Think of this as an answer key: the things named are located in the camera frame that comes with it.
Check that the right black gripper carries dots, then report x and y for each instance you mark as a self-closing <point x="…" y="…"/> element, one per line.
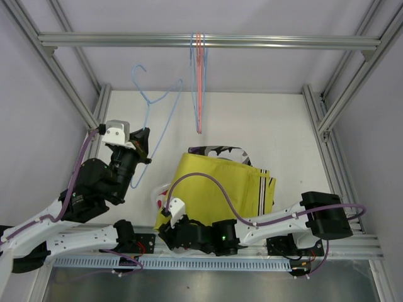
<point x="168" y="234"/>

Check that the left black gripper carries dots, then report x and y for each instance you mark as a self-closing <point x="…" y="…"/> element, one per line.
<point x="140" y="139"/>

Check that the white plastic basket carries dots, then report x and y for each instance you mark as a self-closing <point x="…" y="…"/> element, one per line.
<point x="176" y="252"/>

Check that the purple grey camouflage trousers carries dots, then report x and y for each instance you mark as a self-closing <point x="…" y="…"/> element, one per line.
<point x="235" y="154"/>

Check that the light blue wire hanger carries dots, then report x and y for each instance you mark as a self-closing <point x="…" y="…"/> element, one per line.
<point x="193" y="81"/>

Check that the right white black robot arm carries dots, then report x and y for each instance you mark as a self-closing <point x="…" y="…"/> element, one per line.
<point x="319" y="216"/>

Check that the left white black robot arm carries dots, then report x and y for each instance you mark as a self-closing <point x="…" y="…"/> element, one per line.
<point x="102" y="176"/>

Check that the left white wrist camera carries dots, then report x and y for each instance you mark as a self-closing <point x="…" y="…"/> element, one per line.
<point x="117" y="134"/>

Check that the white slotted cable duct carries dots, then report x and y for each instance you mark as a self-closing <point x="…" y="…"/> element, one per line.
<point x="167" y="263"/>

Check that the aluminium hanging rail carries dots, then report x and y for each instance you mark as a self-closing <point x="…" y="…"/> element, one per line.
<point x="115" y="39"/>

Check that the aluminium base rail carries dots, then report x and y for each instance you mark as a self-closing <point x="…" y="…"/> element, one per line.
<point x="358" y="247"/>

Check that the right aluminium frame posts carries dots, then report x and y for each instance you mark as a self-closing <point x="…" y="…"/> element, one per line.
<point x="357" y="121"/>

